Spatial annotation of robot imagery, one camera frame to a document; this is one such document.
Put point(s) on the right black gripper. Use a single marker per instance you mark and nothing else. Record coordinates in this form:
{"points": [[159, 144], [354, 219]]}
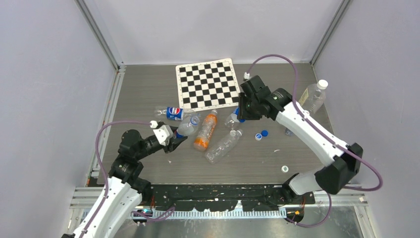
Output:
{"points": [[242, 113]]}

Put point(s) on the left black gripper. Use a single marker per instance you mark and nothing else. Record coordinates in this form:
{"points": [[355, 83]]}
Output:
{"points": [[173, 143]]}

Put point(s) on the clear Pepsi bottle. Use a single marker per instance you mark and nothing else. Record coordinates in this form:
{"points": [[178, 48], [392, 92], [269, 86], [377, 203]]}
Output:
{"points": [[188, 126]]}

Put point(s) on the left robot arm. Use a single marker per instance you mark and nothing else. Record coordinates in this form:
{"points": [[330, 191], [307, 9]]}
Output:
{"points": [[125, 189]]}

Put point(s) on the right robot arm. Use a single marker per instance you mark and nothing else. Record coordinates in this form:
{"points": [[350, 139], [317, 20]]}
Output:
{"points": [[339, 167]]}

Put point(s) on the orange drink bottle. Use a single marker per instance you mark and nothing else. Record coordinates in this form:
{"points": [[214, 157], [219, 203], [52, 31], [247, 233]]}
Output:
{"points": [[203, 138]]}

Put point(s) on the blue label Pepsi bottle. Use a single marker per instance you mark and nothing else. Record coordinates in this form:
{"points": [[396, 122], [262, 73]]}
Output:
{"points": [[232, 120]]}

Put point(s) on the crushed Pepsi bottle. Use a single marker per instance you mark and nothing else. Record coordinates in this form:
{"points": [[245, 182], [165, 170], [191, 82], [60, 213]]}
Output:
{"points": [[170, 113]]}

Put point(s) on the white blue bottle cap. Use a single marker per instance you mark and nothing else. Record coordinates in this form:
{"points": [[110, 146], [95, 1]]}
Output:
{"points": [[258, 137]]}

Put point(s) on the small water bottle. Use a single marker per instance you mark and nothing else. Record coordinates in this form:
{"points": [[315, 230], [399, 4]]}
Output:
{"points": [[288, 132]]}

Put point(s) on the clear empty plastic bottle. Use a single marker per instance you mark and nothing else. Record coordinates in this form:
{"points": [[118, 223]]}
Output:
{"points": [[224, 146]]}

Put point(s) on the tall bottle white cap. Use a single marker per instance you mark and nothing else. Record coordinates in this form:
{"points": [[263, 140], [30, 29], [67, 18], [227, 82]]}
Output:
{"points": [[313, 97]]}

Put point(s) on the white green bottle cap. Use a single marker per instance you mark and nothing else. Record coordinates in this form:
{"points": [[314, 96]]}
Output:
{"points": [[284, 169]]}

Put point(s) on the checkerboard mat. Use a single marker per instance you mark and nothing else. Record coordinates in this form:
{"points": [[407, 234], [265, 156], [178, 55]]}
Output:
{"points": [[207, 85]]}

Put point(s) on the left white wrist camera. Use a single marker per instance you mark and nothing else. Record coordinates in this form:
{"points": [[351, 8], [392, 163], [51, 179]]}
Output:
{"points": [[162, 131]]}

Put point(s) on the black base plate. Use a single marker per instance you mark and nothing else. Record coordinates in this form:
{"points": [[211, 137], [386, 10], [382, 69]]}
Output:
{"points": [[212, 201]]}

